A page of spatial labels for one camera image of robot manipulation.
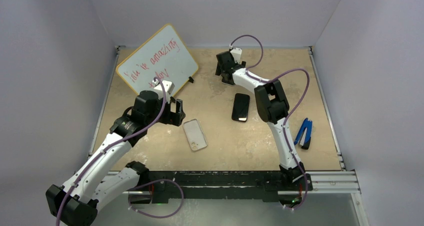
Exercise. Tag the aluminium frame rail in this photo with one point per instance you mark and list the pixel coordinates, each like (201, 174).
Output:
(322, 181)

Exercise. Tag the blue marker pen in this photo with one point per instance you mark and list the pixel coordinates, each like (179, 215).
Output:
(303, 137)

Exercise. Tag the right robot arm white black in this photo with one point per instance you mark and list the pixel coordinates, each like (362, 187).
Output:
(272, 107)

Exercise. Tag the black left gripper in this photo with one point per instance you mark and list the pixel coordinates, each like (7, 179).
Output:
(171, 118)

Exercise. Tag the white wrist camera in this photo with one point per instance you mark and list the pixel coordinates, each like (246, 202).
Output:
(163, 90)
(236, 54)

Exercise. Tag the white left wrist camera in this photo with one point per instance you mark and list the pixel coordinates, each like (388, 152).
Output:
(163, 90)

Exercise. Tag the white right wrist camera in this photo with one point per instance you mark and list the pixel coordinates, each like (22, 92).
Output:
(236, 54)

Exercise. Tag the white phone case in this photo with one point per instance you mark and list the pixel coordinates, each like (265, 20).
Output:
(195, 135)

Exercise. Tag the black phone case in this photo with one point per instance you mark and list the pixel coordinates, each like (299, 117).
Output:
(240, 107)

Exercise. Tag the black phone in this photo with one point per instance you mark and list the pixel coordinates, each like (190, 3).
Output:
(228, 82)

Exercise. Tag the white board yellow frame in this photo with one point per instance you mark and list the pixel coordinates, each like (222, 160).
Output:
(164, 55)

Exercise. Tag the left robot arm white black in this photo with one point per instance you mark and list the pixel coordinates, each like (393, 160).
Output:
(78, 200)

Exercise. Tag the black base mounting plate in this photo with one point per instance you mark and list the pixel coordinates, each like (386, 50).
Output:
(268, 186)

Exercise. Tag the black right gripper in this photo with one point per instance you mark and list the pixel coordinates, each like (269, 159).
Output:
(219, 70)

